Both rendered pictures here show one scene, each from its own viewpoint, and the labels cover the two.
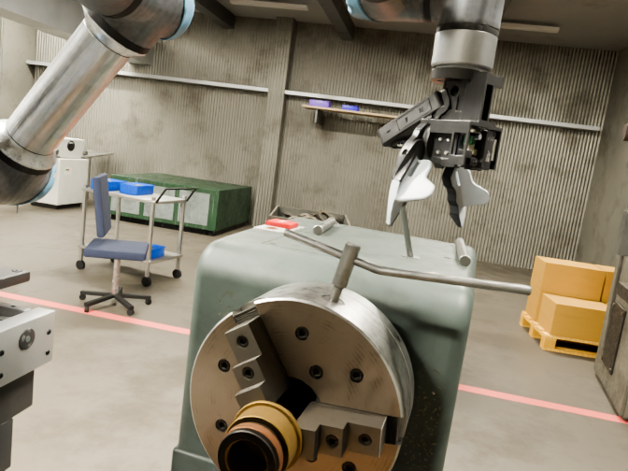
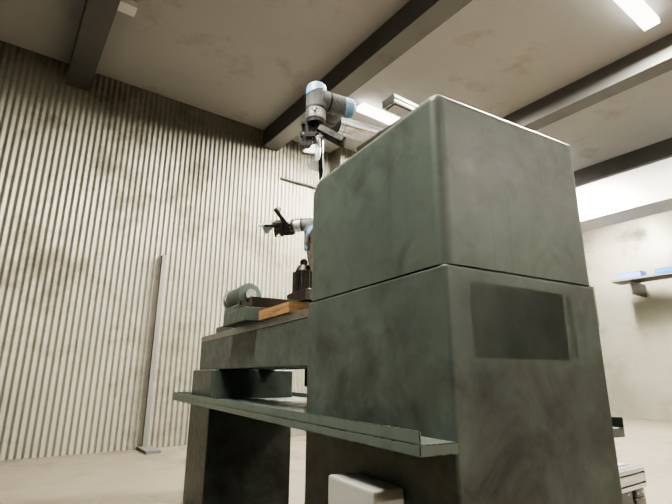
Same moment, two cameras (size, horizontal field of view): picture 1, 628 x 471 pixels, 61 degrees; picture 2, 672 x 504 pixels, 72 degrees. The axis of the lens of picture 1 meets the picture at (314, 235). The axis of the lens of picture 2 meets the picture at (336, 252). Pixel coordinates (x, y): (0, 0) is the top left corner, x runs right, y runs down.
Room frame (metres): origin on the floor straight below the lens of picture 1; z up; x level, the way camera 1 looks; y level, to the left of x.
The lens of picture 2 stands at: (1.81, -1.19, 0.65)
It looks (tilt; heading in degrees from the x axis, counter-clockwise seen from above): 15 degrees up; 134
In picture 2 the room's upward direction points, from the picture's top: straight up
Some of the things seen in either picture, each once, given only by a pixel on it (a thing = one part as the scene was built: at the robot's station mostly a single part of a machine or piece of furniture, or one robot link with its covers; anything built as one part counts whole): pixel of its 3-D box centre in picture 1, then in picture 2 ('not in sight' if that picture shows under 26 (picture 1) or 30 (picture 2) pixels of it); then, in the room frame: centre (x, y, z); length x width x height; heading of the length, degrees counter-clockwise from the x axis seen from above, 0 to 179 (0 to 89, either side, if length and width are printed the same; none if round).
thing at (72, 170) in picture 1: (58, 171); not in sight; (8.78, 4.29, 0.56); 2.40 x 0.60 x 1.13; 170
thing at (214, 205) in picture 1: (183, 201); not in sight; (8.81, 2.20, 0.35); 1.77 x 1.62 x 0.70; 80
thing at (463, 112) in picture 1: (457, 121); (313, 136); (0.69, -0.16, 1.50); 0.09 x 0.08 x 0.12; 41
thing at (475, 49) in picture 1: (464, 56); (315, 116); (0.70, -0.16, 1.58); 0.08 x 0.08 x 0.05
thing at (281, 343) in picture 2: not in sight; (306, 344); (0.41, 0.09, 0.77); 2.10 x 0.34 x 0.18; 164
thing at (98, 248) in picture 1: (116, 242); not in sight; (4.20, 1.56, 0.52); 0.60 x 0.57 x 1.03; 84
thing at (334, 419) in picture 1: (348, 430); not in sight; (0.65, -0.08, 1.09); 0.12 x 0.11 x 0.05; 74
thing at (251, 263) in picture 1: (349, 330); (432, 227); (1.14, -0.11, 1.06); 0.59 x 0.48 x 0.39; 164
